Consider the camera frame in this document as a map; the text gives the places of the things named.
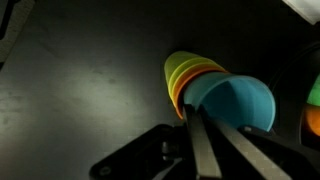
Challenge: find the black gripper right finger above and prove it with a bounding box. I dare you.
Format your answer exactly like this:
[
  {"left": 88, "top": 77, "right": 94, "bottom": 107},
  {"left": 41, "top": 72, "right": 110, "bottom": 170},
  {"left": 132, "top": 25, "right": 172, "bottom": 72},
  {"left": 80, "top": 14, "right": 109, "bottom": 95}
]
[{"left": 199, "top": 106, "right": 292, "bottom": 180}]

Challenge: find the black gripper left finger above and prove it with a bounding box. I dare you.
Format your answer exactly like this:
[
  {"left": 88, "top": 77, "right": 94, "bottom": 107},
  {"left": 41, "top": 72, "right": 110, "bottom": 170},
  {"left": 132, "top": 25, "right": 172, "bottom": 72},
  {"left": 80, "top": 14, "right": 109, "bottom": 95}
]
[{"left": 183, "top": 104, "right": 222, "bottom": 180}]

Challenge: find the open white book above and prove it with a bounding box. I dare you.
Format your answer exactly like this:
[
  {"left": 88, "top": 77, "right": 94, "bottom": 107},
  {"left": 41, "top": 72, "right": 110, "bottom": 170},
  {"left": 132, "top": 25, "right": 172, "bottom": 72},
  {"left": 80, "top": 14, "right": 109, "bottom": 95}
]
[{"left": 282, "top": 0, "right": 320, "bottom": 25}]

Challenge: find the yellow plastic cup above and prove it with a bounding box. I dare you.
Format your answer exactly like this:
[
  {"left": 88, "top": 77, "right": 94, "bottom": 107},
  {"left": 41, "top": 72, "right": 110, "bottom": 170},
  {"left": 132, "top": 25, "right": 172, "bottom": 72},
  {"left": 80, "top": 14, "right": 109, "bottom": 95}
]
[{"left": 167, "top": 57, "right": 225, "bottom": 99}]

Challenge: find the black fruit bowl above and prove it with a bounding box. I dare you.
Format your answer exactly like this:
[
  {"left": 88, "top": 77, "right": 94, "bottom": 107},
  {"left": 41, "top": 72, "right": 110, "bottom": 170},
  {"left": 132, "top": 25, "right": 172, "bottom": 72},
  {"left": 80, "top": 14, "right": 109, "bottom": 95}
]
[{"left": 270, "top": 42, "right": 320, "bottom": 150}]

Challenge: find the green fruit in bowl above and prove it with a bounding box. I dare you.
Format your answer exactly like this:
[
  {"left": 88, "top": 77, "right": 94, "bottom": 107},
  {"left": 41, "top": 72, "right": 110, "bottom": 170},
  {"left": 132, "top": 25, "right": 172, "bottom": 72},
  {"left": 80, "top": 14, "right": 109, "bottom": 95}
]
[{"left": 307, "top": 75, "right": 320, "bottom": 106}]

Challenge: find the blue plastic cup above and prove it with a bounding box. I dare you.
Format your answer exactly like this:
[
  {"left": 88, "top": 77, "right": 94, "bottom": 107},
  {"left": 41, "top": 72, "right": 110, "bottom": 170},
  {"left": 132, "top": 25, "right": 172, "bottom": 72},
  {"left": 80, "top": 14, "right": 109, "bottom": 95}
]
[{"left": 183, "top": 72, "right": 276, "bottom": 131}]

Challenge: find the orange plastic cup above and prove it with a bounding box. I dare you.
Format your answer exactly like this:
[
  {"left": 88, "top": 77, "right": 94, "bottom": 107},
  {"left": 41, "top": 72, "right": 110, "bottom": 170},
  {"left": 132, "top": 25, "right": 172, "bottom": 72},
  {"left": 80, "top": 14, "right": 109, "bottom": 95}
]
[{"left": 170, "top": 64, "right": 226, "bottom": 119}]

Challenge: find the orange fruit in bowl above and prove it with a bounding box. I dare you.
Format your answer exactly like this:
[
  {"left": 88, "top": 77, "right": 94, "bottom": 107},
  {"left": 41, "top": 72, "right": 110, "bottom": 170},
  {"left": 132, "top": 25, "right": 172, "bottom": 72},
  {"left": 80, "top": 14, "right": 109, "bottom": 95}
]
[{"left": 304, "top": 104, "right": 320, "bottom": 136}]

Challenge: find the lime green plastic cup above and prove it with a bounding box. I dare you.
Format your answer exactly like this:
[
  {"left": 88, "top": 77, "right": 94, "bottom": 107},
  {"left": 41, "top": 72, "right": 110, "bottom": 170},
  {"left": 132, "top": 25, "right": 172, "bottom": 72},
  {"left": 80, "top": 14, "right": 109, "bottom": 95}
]
[{"left": 164, "top": 51, "right": 197, "bottom": 83}]

